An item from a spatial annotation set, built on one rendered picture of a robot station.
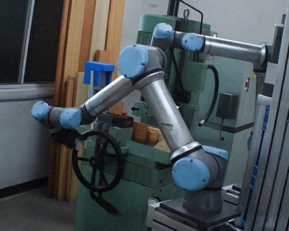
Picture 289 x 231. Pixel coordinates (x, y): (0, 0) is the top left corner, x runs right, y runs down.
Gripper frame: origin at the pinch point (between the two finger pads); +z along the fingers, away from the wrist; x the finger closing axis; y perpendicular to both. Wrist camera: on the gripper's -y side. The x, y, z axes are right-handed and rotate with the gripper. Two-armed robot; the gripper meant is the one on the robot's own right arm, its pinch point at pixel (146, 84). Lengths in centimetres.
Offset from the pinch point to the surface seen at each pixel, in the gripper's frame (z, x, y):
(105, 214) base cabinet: 57, -10, 37
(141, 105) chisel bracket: 14.6, 0.6, -1.2
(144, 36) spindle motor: -13.2, -3.4, -19.4
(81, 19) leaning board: 75, -33, -153
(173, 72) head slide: 5.7, 15.4, -18.3
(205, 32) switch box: -9.1, 31.1, -37.9
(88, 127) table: 31.2, -23.1, 2.7
